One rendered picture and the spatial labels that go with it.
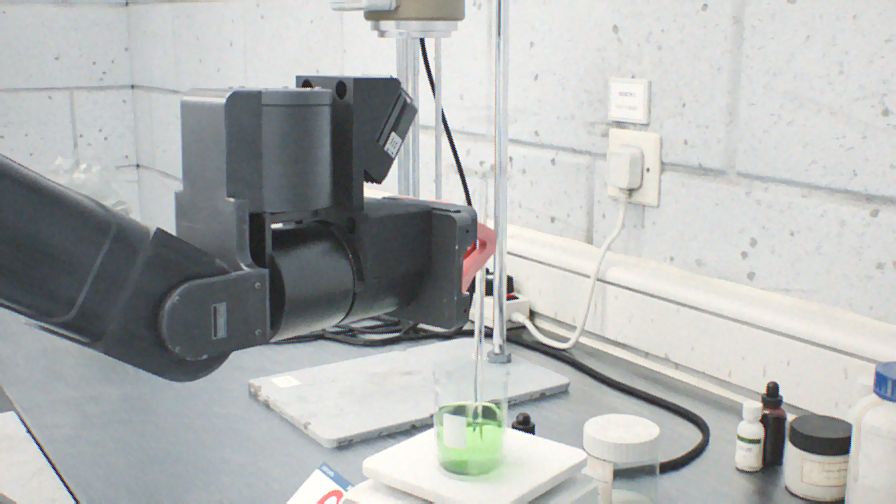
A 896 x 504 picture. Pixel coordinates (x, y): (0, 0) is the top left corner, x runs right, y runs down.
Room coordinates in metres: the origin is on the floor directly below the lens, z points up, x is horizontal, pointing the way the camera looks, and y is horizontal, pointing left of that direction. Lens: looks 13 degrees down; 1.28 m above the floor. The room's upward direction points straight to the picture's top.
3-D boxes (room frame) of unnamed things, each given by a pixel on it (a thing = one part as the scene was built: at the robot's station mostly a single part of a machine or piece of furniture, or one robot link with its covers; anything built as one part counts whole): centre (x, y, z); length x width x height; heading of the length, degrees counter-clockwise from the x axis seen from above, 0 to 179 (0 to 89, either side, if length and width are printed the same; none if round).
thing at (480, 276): (0.64, -0.02, 1.09); 0.01 x 0.01 x 0.20
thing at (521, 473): (0.67, -0.01, 0.98); 0.12 x 0.12 x 0.01; 51
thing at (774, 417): (0.87, -0.28, 0.94); 0.03 x 0.03 x 0.07
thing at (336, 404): (1.06, 0.05, 0.91); 0.30 x 0.20 x 0.01; 124
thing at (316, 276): (0.51, 0.09, 1.16); 0.07 x 0.06 x 0.07; 142
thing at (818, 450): (0.81, -0.31, 0.93); 0.05 x 0.05 x 0.06
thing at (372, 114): (0.56, 0.05, 1.21); 0.07 x 0.06 x 0.11; 51
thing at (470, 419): (0.66, -0.01, 1.02); 0.06 x 0.05 x 0.08; 1
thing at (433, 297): (0.56, 0.05, 1.15); 0.10 x 0.07 x 0.07; 52
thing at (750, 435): (0.85, -0.26, 0.93); 0.02 x 0.02 x 0.06
